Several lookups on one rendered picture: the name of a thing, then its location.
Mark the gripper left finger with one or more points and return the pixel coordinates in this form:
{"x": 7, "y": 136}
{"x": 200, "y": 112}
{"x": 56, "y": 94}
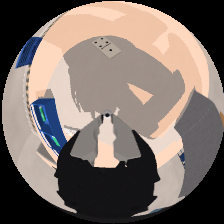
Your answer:
{"x": 83, "y": 145}

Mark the white domino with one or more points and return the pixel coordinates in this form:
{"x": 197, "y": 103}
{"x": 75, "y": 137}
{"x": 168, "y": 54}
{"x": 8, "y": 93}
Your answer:
{"x": 70, "y": 131}

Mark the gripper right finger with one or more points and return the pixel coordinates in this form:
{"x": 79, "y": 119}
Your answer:
{"x": 129, "y": 146}

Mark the grey domino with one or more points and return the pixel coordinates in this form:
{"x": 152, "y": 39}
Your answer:
{"x": 106, "y": 47}

